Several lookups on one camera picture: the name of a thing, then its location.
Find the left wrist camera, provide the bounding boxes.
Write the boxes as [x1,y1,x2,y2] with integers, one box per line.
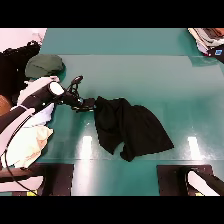
[66,75,85,98]

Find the dark green garment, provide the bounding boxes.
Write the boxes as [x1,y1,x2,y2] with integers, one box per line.
[24,54,66,80]

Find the white garment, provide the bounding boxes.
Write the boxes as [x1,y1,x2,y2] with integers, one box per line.
[25,102,56,129]

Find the black T-shirt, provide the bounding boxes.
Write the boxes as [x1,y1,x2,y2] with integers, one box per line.
[93,96,175,163]

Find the pale pink garment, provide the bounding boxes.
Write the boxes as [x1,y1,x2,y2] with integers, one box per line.
[17,75,60,105]

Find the heap of clothes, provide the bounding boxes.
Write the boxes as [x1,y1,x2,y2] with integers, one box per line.
[187,27,224,56]

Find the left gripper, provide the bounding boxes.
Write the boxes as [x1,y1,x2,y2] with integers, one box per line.
[63,93,97,113]

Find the cream garment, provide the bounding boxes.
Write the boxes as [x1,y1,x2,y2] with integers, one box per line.
[1,124,55,170]

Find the black cable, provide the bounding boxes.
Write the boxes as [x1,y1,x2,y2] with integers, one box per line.
[3,114,39,197]

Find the black garment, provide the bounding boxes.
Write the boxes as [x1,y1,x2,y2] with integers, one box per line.
[0,40,42,101]

